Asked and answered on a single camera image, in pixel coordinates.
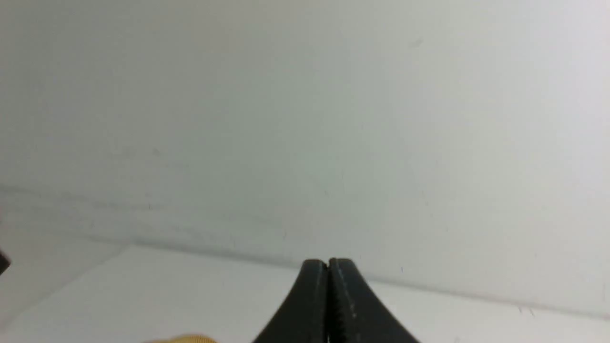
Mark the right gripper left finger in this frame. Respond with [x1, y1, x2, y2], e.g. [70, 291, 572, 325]
[255, 259, 328, 343]

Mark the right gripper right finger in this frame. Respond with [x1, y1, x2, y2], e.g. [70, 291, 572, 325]
[327, 258, 418, 343]

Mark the amber ribbed plastic plate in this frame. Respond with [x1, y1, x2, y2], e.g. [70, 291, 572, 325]
[146, 334, 216, 343]

